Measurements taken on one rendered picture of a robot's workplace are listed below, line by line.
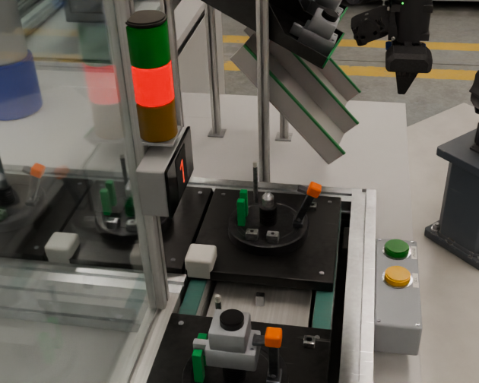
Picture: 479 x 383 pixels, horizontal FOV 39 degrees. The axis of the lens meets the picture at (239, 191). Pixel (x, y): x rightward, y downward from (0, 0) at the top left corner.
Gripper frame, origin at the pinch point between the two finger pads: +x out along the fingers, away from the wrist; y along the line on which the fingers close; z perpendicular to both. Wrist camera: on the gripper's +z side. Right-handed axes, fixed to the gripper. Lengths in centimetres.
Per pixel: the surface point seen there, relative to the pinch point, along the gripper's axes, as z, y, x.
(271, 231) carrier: 19.1, 9.7, 24.9
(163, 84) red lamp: 29.7, 25.6, -8.4
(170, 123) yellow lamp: 29.4, 25.3, -3.0
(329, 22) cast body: 12.5, -19.7, -0.4
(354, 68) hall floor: 10, -288, 125
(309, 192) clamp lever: 13.2, 6.0, 19.1
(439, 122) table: -14, -60, 40
